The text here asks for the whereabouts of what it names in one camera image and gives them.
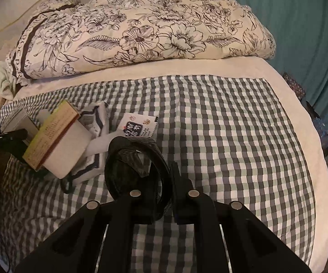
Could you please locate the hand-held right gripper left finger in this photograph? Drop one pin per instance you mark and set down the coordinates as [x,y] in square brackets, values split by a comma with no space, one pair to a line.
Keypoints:
[135,207]

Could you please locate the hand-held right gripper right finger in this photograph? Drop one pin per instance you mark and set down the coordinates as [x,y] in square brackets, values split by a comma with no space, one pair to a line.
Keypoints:
[181,202]

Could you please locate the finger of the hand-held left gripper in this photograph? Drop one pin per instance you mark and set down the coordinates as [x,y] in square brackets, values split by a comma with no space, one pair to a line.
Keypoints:
[14,135]

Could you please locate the white navy-trimmed packet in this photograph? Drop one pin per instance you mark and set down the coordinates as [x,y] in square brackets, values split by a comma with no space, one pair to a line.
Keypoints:
[95,119]

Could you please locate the light green towel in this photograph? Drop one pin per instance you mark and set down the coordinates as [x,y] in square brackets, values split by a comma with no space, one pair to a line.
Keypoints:
[3,82]

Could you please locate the green checkered cloth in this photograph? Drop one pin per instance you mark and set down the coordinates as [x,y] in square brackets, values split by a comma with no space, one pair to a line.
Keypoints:
[223,133]

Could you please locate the small white printed sachet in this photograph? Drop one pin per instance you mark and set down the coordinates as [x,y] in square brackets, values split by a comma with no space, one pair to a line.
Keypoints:
[135,125]

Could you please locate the dark clothes pile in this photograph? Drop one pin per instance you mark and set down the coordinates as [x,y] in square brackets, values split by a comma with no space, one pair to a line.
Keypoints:
[311,109]

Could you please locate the dark patterned bag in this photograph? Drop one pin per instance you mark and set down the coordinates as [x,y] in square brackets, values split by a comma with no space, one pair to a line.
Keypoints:
[294,84]

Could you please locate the floral print duvet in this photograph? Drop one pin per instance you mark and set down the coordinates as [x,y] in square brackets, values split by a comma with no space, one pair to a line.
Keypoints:
[166,28]

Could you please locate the teal curtain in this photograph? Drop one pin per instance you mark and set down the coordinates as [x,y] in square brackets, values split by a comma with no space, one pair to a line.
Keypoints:
[294,34]

